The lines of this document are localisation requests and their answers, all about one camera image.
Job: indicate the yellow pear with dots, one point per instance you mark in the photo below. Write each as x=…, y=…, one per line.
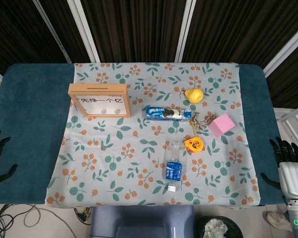
x=194, y=95

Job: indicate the white metal frame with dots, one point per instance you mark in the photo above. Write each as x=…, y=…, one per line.
x=288, y=115

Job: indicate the floral printed tablecloth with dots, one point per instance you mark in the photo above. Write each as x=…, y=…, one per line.
x=139, y=161

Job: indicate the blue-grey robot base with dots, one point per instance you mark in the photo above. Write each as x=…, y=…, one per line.
x=141, y=221

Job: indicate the teal fabric table cover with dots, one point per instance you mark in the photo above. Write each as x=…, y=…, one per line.
x=29, y=111

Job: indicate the yellow tape measure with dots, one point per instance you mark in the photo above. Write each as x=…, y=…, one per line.
x=192, y=145

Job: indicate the clear bottle with blue label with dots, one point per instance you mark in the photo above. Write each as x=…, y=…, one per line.
x=173, y=171

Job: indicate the white partition post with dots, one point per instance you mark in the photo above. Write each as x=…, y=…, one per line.
x=285, y=53
x=185, y=31
x=84, y=31
x=54, y=32

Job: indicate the black bin with white bag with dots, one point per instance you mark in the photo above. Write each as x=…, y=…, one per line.
x=214, y=226

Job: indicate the wooden framed box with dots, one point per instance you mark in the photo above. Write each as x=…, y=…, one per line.
x=99, y=89

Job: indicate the white sneaker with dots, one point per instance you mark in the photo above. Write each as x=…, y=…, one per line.
x=276, y=219

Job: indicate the blue cookie package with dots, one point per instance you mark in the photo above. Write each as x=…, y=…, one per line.
x=156, y=113

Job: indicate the robot right five-finger hand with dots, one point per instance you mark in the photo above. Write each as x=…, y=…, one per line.
x=294, y=177

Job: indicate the pink foam cube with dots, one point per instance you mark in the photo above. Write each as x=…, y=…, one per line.
x=222, y=125

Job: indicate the silver coin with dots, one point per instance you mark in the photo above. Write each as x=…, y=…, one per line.
x=103, y=111
x=117, y=111
x=103, y=148

